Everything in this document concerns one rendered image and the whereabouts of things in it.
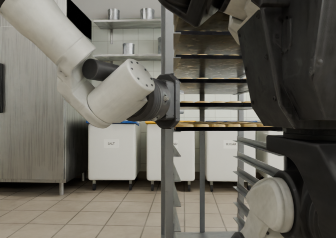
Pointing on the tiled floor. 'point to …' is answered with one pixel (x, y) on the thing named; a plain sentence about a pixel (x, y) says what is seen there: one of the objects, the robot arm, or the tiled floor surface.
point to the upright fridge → (39, 110)
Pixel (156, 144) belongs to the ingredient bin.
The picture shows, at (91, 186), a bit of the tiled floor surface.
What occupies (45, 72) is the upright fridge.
